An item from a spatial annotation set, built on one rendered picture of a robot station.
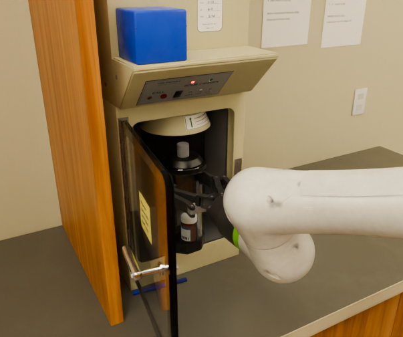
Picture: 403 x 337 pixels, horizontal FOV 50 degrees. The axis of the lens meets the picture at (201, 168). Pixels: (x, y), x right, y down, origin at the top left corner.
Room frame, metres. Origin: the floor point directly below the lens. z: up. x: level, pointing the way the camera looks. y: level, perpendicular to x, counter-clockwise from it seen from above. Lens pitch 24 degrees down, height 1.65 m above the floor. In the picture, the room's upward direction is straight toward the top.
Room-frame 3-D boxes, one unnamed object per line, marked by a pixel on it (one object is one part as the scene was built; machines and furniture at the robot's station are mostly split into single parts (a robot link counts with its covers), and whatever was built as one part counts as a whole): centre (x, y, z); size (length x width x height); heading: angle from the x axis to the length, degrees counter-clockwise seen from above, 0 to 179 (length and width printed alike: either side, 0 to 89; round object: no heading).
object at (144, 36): (0.83, 0.09, 1.56); 0.10 x 0.10 x 0.09; 29
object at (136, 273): (0.62, 0.10, 1.20); 0.10 x 0.05 x 0.03; 21
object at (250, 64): (0.88, 0.01, 1.46); 0.32 x 0.12 x 0.10; 119
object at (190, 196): (0.83, 0.02, 1.21); 0.11 x 0.01 x 0.04; 60
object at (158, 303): (0.70, 0.10, 1.19); 0.30 x 0.01 x 0.40; 21
